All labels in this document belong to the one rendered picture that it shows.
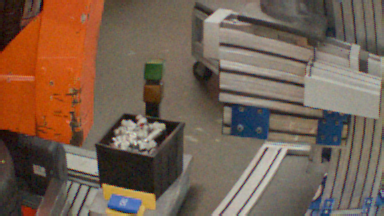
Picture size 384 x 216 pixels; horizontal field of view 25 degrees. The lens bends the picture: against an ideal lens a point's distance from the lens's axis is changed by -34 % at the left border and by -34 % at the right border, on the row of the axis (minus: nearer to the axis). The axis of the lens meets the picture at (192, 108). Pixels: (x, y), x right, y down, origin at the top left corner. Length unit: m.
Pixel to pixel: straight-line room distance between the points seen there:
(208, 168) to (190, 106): 0.51
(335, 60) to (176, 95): 1.89
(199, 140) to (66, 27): 1.61
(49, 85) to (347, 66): 0.74
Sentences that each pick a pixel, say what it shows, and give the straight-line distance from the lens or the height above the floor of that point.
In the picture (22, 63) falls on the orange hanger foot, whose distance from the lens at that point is 2.51.
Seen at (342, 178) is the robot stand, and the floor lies 0.34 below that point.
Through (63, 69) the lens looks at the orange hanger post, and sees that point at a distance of 2.44.
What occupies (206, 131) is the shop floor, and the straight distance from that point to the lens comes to 4.01.
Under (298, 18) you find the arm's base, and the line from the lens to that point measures 2.47.
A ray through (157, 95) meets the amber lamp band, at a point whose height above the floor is 0.59.
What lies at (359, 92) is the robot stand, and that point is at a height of 0.72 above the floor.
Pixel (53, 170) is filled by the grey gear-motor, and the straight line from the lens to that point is 2.80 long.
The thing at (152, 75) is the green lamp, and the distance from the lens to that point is 2.60.
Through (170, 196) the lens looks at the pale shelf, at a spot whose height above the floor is 0.45.
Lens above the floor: 1.51
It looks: 21 degrees down
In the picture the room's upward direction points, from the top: 2 degrees clockwise
